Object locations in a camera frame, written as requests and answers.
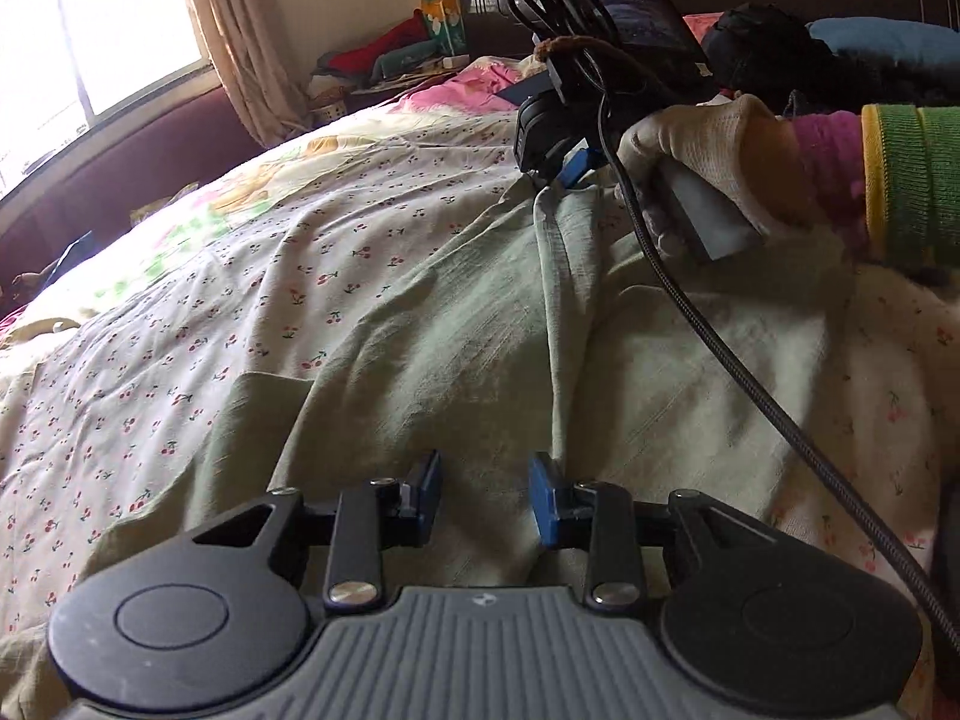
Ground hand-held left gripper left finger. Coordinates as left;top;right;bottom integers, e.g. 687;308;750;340
191;453;443;613

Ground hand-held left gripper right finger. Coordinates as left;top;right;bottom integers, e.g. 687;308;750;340
529;453;781;613

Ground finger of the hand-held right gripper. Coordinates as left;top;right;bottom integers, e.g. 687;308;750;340
556;141;605;192

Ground green pants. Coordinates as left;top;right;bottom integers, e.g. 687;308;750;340
0;165;878;720

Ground person's right hand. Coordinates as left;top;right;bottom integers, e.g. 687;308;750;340
615;94;807;252

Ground pink pillow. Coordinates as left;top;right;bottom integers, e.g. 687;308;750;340
681;12;725;46

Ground black tablet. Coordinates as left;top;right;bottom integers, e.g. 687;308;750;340
493;75;550;107

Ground black cloth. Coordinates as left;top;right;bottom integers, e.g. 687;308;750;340
705;4;960;107

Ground yellow tissue pack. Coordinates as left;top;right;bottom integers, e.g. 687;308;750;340
407;0;467;55

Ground pile of clothes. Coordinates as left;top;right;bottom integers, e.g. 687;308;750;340
311;15;466;89

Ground blue pillow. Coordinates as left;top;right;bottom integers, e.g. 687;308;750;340
806;17;960;67

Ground cherry print bedsheet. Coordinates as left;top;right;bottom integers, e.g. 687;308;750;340
0;86;960;720

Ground beige curtain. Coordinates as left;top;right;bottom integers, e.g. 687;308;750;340
174;0;316;149

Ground blue flat item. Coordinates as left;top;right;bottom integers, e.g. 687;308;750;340
43;231;100;280

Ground maroon window bench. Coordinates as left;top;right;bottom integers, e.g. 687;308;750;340
0;82;263;308

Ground window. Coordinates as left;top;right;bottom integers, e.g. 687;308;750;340
0;0;212;196

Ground black braided cable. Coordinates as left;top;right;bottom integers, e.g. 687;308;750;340
596;82;960;653

